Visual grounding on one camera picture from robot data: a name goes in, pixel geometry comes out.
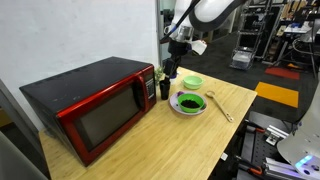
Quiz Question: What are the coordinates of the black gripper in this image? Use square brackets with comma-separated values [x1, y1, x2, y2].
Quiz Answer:
[162, 39, 190, 81]

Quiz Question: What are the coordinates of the mint green bowl with handle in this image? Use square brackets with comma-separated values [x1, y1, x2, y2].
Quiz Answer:
[182, 75, 205, 91]

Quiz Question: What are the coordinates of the dark green bowl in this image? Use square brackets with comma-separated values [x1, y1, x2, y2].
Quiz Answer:
[177, 93, 206, 114]

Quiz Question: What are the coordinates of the red and black microwave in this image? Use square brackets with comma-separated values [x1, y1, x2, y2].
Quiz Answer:
[18, 56, 158, 168]

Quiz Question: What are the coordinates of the black cup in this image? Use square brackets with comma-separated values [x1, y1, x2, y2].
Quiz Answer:
[158, 78, 172, 101]

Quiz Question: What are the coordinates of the wooden spoon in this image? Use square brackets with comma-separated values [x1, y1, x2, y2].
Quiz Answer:
[205, 90, 235, 123]

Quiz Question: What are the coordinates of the orange and black clamp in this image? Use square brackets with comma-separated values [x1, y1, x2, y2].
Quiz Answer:
[245, 124, 267, 135]
[237, 159, 265, 177]

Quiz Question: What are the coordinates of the black perforated breadboard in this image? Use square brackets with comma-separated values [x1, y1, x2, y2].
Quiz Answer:
[238, 111, 298, 180]

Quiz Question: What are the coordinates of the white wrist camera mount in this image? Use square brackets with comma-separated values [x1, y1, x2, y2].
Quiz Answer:
[190, 39, 208, 56]

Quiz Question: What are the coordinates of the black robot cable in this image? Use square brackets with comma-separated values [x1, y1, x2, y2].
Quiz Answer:
[159, 0, 203, 45]

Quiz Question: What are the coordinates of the metal wire cart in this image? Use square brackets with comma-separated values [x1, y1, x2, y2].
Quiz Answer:
[229, 46, 258, 71]

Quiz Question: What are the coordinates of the silver aluminium bracket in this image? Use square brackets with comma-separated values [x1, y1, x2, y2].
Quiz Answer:
[265, 124, 290, 146]
[264, 156, 302, 175]

